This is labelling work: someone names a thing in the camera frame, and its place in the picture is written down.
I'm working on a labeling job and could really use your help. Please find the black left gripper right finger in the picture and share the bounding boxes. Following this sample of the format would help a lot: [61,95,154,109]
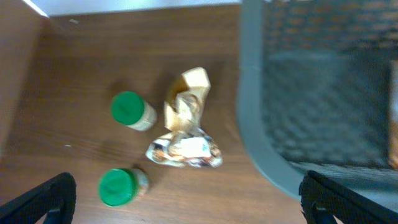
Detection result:
[299,170,397,224]

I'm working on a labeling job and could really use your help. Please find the green lid jar labelled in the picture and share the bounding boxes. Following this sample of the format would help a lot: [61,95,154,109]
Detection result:
[98,169,149,207]

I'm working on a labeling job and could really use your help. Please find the grey plastic laundry basket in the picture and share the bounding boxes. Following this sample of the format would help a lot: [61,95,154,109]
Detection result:
[237,0,397,210]

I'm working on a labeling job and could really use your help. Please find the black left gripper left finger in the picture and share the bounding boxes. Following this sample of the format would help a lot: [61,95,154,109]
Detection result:
[1,172,76,224]

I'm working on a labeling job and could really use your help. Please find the green lid jar cream contents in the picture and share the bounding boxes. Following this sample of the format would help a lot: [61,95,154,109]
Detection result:
[111,91,157,131]

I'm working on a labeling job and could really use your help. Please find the crumpled brown paper snack bag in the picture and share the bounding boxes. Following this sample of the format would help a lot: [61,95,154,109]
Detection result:
[146,67,223,168]

